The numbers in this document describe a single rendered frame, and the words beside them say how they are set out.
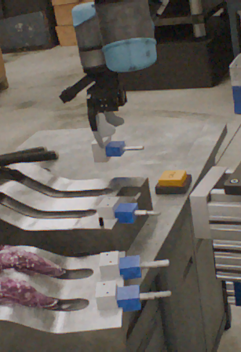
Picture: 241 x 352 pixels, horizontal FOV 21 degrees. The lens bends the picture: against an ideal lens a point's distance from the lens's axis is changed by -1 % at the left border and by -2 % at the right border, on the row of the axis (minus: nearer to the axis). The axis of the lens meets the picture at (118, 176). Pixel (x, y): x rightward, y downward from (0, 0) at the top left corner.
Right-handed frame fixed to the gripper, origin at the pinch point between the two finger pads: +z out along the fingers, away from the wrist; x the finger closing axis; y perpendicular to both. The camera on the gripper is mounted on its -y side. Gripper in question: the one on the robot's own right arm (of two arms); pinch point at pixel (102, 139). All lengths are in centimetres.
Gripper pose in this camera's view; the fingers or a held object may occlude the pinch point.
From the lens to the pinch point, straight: 167.3
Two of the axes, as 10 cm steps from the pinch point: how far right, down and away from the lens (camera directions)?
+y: 9.3, -0.2, -3.7
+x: 3.3, -4.1, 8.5
